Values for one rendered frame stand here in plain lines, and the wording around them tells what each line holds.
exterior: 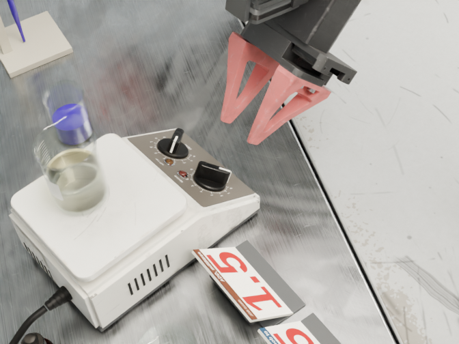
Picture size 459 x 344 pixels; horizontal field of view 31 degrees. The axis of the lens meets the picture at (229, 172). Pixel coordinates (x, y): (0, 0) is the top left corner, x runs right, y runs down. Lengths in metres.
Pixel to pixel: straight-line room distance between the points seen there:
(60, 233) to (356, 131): 0.34
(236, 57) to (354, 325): 0.26
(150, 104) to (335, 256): 0.28
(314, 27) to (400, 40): 0.34
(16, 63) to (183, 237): 0.36
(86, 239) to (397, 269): 0.29
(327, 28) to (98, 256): 0.27
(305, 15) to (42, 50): 0.43
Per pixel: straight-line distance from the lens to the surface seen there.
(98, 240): 0.71
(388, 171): 0.86
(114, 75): 0.97
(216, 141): 0.88
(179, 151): 0.81
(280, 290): 0.77
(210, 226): 0.76
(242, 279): 0.75
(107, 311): 0.74
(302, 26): 0.67
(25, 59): 1.01
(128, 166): 0.76
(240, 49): 0.70
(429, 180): 0.85
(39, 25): 1.05
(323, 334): 0.75
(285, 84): 0.67
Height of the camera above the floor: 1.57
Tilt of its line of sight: 51 degrees down
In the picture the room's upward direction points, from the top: 6 degrees counter-clockwise
